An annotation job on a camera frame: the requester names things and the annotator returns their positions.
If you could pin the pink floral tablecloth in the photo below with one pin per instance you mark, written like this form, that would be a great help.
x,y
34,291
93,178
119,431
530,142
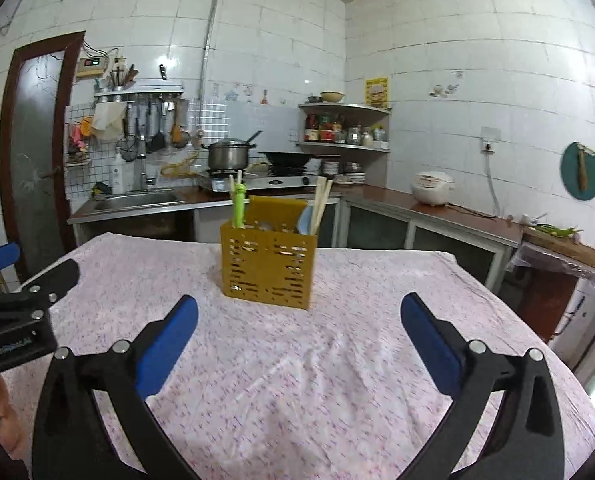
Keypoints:
x,y
336,391

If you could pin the dark wooden door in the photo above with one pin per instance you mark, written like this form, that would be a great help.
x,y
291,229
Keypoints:
x,y
32,168

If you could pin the corner wall shelf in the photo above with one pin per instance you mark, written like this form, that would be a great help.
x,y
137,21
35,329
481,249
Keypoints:
x,y
343,125

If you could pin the wall socket with cable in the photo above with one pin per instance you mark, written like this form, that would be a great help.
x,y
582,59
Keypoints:
x,y
469,159

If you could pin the steel cooking pot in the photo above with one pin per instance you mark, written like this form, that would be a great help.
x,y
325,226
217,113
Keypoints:
x,y
230,154

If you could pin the wooden chopping board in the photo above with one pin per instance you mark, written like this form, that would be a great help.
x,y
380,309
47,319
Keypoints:
x,y
565,247

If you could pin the person's left hand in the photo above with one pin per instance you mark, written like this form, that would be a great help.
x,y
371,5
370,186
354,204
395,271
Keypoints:
x,y
9,423

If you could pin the white rice cooker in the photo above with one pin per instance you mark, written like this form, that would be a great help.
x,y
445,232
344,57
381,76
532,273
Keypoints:
x,y
433,188

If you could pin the steel sink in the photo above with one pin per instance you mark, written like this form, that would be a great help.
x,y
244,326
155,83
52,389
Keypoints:
x,y
132,201

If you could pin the hanging utensil rack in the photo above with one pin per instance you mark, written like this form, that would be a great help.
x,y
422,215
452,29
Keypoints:
x,y
128,117

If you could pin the steel gas stove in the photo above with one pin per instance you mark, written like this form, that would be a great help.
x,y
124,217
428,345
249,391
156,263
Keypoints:
x,y
254,183

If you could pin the kitchen counter cabinet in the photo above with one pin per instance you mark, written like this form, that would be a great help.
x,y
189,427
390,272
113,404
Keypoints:
x,y
361,217

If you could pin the yellow utensil holder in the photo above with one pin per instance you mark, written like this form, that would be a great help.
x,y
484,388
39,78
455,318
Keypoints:
x,y
267,260

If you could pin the cream chopstick bundle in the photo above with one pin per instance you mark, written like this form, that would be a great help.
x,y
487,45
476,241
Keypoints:
x,y
323,189

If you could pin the green frog handle fork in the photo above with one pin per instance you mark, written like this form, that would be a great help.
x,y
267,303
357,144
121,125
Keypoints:
x,y
238,212

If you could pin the yellow wall poster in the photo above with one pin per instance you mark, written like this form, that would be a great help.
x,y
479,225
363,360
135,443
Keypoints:
x,y
377,92

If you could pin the green round cutting board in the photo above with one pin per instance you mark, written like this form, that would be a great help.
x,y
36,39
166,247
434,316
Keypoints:
x,y
577,171

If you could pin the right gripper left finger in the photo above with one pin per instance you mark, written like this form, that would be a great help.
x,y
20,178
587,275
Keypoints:
x,y
70,440

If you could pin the blue silicone spoon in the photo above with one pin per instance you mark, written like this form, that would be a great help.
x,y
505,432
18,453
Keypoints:
x,y
303,225

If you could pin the black wok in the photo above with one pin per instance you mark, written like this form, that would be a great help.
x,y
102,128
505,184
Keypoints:
x,y
287,161

